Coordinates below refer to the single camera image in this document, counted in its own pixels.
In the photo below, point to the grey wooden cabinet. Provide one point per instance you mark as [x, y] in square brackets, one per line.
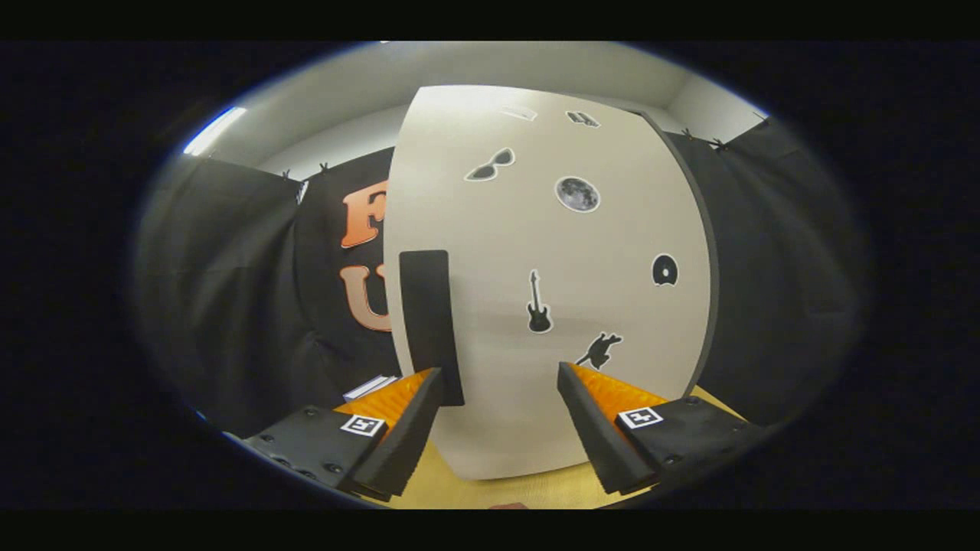
[714, 268]

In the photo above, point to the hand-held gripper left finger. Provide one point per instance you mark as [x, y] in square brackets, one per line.
[406, 436]

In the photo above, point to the black backdrop cloth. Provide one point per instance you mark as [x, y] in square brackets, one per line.
[766, 268]

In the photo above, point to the ceiling light strip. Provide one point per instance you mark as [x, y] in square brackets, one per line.
[214, 130]

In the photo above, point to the light blue white book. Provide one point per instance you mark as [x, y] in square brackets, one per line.
[367, 388]

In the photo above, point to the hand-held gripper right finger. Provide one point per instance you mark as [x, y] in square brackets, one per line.
[593, 436]

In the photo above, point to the white cabinet door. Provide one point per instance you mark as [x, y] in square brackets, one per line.
[536, 229]

